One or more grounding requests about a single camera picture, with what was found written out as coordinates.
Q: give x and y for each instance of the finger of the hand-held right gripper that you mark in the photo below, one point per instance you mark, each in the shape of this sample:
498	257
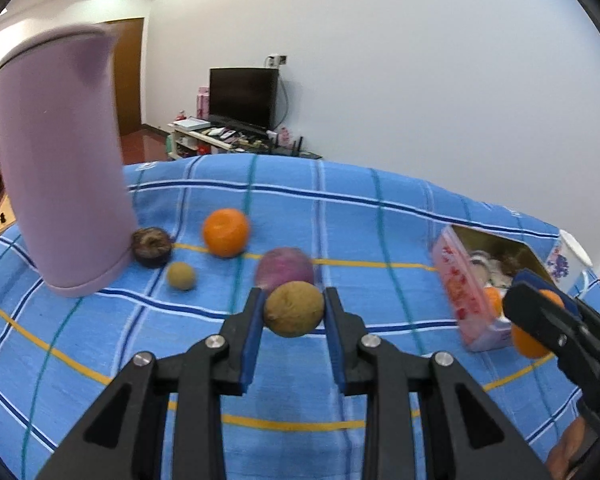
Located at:
530	310
527	276

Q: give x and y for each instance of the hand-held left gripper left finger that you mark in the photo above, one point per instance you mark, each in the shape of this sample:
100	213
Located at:
247	350

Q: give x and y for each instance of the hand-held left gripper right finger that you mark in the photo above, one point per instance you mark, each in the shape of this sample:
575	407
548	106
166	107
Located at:
336	350

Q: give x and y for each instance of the orange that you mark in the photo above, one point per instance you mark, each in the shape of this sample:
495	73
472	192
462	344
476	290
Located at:
226	232
492	302
527	345

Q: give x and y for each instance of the tan longan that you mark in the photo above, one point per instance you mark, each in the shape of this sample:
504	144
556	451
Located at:
292	310
181	276

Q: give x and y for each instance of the pink metal tin box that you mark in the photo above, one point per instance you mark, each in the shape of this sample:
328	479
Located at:
460	290

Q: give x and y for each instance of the purple fig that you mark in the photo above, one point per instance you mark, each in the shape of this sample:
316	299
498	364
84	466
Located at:
285	265

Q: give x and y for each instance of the dark mangosteen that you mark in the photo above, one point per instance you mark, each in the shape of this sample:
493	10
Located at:
151	246

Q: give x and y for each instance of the person's right hand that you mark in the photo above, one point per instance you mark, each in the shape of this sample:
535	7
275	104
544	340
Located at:
565	452

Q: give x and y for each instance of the white mug with purple print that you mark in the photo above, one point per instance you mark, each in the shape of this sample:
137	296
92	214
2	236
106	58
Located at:
557	262

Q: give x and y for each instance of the white mug lid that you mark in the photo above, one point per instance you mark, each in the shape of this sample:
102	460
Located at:
577	249

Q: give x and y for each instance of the blue checked blanket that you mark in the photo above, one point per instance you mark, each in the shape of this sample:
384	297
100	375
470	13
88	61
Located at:
330	210

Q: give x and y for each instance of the black router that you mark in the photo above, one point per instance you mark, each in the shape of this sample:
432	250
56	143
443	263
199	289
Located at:
296	146

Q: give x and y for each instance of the pink floral bag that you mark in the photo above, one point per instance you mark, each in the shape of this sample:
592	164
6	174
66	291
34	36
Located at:
286	136

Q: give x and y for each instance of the white television stand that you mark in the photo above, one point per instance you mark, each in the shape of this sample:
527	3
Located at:
180	142

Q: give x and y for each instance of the flat white box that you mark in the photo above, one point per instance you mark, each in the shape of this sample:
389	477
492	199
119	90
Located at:
191	123

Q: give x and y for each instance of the tall pink box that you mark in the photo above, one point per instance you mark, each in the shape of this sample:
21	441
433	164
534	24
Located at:
203	104

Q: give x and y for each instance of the black flat television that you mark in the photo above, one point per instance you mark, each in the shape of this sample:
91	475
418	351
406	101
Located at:
242	97

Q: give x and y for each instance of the lilac tall thermos jug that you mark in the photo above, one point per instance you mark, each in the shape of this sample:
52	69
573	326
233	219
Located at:
60	160

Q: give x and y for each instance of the brown wooden door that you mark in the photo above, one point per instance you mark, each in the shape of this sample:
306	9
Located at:
127	85

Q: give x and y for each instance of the white wall socket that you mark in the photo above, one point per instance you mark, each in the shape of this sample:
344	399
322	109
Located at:
276	60

